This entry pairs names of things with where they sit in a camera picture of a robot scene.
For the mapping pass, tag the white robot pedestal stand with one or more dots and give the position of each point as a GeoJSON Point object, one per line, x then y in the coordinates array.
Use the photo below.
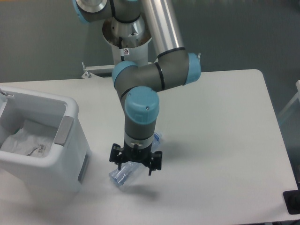
{"type": "Point", "coordinates": [128, 41]}

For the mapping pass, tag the black device at table edge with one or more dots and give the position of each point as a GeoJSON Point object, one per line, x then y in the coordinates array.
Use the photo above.
{"type": "Point", "coordinates": [292, 201]}

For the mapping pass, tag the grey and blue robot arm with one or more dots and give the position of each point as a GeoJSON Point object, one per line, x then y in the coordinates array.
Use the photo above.
{"type": "Point", "coordinates": [150, 58]}

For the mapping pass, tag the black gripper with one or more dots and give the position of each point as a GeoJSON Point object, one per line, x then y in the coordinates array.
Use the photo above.
{"type": "Point", "coordinates": [138, 151]}

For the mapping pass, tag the white trash can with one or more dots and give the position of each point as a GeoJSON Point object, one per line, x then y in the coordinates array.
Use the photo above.
{"type": "Point", "coordinates": [65, 165]}

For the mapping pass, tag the translucent container at right edge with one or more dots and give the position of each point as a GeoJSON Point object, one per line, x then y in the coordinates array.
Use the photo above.
{"type": "Point", "coordinates": [290, 107]}

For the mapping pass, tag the crushed clear plastic bottle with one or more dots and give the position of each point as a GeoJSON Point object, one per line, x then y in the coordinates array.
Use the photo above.
{"type": "Point", "coordinates": [130, 170]}

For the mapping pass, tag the white plastic packaging bag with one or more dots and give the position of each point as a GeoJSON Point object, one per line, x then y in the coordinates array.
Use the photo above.
{"type": "Point", "coordinates": [29, 143]}

